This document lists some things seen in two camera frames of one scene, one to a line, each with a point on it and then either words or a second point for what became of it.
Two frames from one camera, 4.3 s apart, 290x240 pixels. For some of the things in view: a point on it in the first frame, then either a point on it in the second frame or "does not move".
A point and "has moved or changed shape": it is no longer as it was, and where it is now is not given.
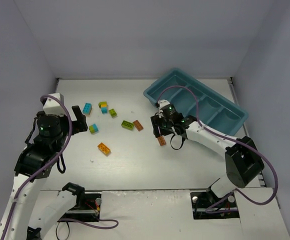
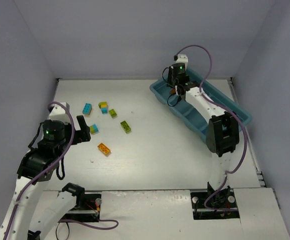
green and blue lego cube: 93,128 does not move
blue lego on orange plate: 87,108 does not move
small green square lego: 112,112 does not move
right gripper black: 157,124 → 179,90
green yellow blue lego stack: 103,106 does not move
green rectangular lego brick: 127,125 has moved or changed shape
